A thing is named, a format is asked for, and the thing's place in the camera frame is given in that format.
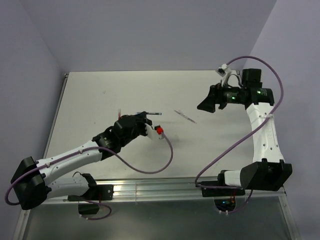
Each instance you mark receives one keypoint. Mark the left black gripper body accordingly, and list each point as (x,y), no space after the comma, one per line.
(139,128)

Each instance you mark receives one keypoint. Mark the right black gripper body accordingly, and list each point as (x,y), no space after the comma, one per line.
(225,96)

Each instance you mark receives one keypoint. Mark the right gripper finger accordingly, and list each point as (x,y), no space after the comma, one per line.
(208,104)
(212,92)

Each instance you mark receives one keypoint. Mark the blue pen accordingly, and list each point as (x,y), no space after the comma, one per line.
(151,113)

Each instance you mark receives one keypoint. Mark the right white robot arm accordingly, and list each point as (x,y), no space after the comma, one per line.
(268,170)

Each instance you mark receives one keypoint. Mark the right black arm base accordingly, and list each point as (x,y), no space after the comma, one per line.
(224,198)

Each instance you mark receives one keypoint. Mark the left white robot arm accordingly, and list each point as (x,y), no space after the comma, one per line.
(35,181)

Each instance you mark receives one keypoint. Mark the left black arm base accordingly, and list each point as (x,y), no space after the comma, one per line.
(91,204)

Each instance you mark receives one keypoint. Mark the clear capped pen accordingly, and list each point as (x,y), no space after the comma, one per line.
(184,116)

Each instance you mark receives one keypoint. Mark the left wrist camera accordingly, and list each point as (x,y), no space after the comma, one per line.
(154,132)

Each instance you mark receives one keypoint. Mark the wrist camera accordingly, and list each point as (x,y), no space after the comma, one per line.
(225,72)
(154,132)

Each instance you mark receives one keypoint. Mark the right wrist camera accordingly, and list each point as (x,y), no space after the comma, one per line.
(225,72)

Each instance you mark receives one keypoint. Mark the aluminium mounting rail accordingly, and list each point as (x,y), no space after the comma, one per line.
(158,190)

